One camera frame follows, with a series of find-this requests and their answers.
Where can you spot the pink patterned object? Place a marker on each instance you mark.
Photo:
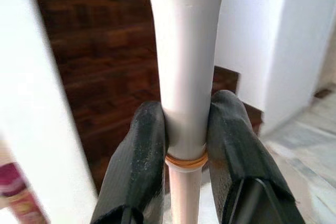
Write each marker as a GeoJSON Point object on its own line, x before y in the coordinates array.
{"type": "Point", "coordinates": [15, 195]}

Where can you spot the orange rubber band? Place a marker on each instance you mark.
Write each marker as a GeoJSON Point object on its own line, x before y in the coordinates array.
{"type": "Point", "coordinates": [183, 162]}

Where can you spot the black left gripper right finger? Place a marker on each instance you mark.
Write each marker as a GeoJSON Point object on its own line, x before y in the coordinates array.
{"type": "Point", "coordinates": [241, 155]}

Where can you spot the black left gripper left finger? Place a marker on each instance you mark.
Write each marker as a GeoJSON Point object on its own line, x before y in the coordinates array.
{"type": "Point", "coordinates": [136, 155]}

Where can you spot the dark wooden stairs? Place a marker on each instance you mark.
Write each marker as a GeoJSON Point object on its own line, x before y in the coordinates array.
{"type": "Point", "coordinates": [105, 51]}

